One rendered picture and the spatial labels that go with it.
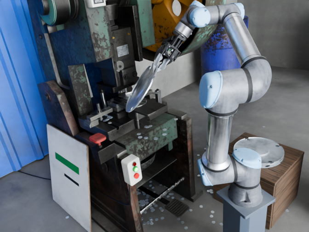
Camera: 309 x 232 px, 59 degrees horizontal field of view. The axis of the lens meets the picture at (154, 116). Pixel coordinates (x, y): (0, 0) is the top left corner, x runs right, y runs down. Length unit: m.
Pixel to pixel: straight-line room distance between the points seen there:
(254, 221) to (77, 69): 1.19
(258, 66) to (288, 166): 0.91
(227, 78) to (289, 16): 3.63
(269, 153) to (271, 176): 0.18
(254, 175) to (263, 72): 0.47
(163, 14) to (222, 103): 0.93
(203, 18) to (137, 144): 0.70
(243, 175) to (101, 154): 0.63
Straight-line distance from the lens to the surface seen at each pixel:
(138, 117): 1.47
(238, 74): 0.90
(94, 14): 1.30
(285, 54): 4.58
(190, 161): 1.76
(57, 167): 1.99
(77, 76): 1.62
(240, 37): 1.07
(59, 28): 1.47
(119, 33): 1.43
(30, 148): 2.69
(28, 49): 2.49
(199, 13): 1.15
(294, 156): 1.83
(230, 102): 0.90
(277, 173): 1.67
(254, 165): 1.19
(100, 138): 1.25
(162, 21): 1.72
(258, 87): 0.91
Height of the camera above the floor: 1.36
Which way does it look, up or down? 26 degrees down
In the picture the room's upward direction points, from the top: 7 degrees counter-clockwise
